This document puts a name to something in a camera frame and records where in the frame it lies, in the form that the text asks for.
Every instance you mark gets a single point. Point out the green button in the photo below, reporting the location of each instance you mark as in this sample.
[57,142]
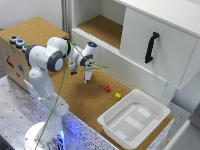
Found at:
[25,46]

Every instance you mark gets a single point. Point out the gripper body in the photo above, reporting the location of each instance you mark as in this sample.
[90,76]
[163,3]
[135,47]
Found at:
[88,69]

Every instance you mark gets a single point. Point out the white plastic box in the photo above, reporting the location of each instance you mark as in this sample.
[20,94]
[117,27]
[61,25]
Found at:
[133,120]

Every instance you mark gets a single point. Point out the red button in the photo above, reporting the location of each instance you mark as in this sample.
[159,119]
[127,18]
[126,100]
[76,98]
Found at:
[13,38]

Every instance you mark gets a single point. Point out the pink block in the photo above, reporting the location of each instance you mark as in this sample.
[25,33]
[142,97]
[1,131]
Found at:
[107,88]

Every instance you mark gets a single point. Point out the yellow block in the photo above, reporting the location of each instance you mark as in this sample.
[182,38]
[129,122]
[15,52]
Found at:
[118,96]

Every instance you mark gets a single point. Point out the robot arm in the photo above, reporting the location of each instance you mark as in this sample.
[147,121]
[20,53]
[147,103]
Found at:
[43,80]

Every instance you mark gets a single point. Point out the white cabinet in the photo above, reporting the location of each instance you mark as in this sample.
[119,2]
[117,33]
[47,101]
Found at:
[100,28]

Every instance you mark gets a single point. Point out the wooden drawer box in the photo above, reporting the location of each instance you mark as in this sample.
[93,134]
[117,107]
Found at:
[36,30]

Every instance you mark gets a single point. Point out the blue button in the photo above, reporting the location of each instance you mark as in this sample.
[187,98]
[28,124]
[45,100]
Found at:
[20,42]

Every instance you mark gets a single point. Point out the white sliding door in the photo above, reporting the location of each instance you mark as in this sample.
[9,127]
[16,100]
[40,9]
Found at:
[166,53]

